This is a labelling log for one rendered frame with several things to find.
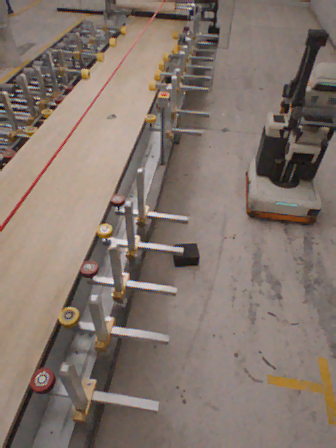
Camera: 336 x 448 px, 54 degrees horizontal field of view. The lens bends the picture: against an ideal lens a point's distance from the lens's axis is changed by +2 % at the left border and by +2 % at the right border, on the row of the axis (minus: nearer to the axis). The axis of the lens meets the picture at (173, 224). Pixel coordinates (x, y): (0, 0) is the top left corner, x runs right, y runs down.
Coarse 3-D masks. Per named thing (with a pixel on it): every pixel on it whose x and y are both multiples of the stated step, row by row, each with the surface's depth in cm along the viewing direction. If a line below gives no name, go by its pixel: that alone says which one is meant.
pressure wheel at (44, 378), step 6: (36, 372) 119; (42, 372) 119; (48, 372) 119; (36, 378) 118; (42, 378) 117; (48, 378) 118; (54, 378) 119; (36, 384) 116; (42, 384) 117; (48, 384) 116; (54, 384) 119; (36, 390) 115; (42, 390) 115; (48, 390) 117
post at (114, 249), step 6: (114, 246) 133; (114, 252) 134; (114, 258) 136; (114, 264) 139; (120, 264) 142; (114, 270) 142; (120, 270) 144; (114, 276) 145; (120, 276) 146; (114, 282) 149; (120, 282) 148; (120, 288) 151
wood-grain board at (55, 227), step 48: (144, 48) 372; (144, 96) 286; (48, 144) 226; (96, 144) 229; (0, 192) 189; (48, 192) 190; (96, 192) 192; (0, 240) 163; (48, 240) 164; (0, 288) 144; (48, 288) 145; (0, 336) 129; (48, 336) 129; (0, 384) 116; (0, 432) 106
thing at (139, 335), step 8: (72, 328) 139; (80, 328) 139; (88, 328) 139; (112, 328) 139; (120, 328) 139; (120, 336) 139; (128, 336) 138; (136, 336) 137; (144, 336) 137; (152, 336) 137; (160, 336) 137; (168, 336) 138
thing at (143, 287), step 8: (88, 280) 158; (96, 280) 158; (104, 280) 158; (112, 280) 159; (128, 288) 158; (136, 288) 157; (144, 288) 156; (152, 288) 156; (160, 288) 156; (168, 288) 156; (176, 288) 157
